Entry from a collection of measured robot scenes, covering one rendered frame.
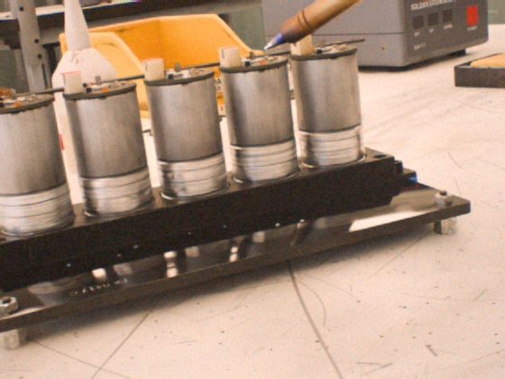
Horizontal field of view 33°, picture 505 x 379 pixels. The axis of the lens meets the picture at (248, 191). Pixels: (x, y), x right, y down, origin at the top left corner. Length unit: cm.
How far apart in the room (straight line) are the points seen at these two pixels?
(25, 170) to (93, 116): 3
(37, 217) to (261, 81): 9
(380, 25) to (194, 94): 38
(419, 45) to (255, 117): 38
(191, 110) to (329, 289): 8
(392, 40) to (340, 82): 34
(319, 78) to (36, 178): 11
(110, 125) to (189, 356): 9
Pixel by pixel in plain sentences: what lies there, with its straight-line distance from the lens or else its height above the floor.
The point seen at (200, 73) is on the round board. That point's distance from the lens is 29.
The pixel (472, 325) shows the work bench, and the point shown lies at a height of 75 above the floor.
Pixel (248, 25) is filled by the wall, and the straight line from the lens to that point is 600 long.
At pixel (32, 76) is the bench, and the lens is 282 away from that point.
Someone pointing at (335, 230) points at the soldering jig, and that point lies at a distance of 27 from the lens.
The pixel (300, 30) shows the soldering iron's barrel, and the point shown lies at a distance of 29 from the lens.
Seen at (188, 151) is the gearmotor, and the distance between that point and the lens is 29.
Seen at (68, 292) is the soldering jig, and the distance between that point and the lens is 25.
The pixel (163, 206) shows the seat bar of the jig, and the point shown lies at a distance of 29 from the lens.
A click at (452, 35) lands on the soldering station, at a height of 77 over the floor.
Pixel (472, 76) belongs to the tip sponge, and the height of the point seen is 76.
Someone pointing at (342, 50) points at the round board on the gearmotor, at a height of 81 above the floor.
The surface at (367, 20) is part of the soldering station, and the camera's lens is 66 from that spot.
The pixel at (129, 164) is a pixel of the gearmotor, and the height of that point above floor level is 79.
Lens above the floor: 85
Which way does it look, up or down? 15 degrees down
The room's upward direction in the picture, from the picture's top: 7 degrees counter-clockwise
